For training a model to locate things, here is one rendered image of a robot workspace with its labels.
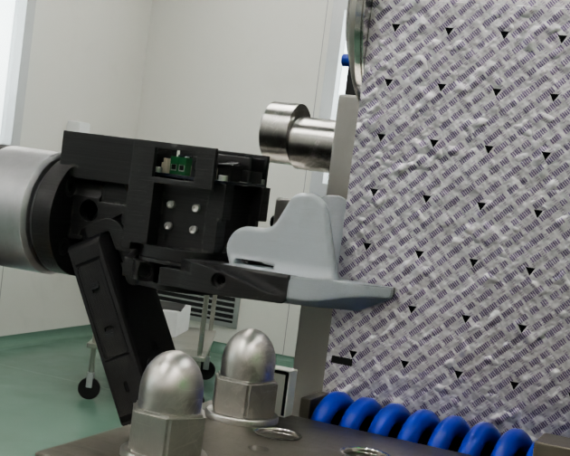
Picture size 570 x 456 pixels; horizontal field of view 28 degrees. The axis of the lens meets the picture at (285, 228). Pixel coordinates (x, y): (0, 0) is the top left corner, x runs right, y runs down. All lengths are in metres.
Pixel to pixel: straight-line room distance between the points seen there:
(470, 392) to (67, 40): 5.99
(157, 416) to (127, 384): 0.19
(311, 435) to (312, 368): 0.16
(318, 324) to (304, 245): 0.12
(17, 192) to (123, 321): 0.10
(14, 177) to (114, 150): 0.06
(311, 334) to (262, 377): 0.16
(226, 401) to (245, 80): 6.34
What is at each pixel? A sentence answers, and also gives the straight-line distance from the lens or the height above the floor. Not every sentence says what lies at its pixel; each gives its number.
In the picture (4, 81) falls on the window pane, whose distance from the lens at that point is 6.17.
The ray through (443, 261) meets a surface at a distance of 0.60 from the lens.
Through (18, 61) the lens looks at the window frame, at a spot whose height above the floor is 1.53.
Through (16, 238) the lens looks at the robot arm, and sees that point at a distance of 0.68.
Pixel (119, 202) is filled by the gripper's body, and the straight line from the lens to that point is 0.67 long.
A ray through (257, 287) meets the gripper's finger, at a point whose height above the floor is 1.09.
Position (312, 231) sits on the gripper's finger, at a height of 1.12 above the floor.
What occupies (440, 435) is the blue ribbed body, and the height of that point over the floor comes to 1.04.
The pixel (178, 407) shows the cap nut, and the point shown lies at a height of 1.05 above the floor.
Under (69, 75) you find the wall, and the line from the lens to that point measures 6.56.
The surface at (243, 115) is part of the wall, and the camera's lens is 6.85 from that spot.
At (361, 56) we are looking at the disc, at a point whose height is 1.22.
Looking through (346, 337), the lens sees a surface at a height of 1.07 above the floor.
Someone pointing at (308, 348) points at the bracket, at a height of 1.05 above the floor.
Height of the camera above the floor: 1.16
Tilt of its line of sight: 3 degrees down
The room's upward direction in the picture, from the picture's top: 7 degrees clockwise
